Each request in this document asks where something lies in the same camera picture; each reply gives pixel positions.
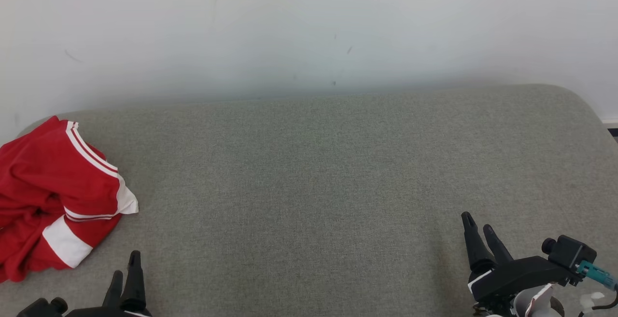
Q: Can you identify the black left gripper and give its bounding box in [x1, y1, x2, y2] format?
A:
[65, 250, 153, 317]

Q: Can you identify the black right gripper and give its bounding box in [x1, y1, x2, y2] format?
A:
[461, 212, 580, 317]

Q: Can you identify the red shorts white side stripe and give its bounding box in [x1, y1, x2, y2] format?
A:
[0, 201, 121, 284]

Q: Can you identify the red bulls 23 jersey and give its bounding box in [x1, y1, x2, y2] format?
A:
[0, 116, 140, 240]

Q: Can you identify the teal right camera connector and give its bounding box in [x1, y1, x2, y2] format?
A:
[577, 261, 618, 291]

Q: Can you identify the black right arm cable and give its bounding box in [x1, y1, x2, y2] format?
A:
[579, 292, 618, 317]

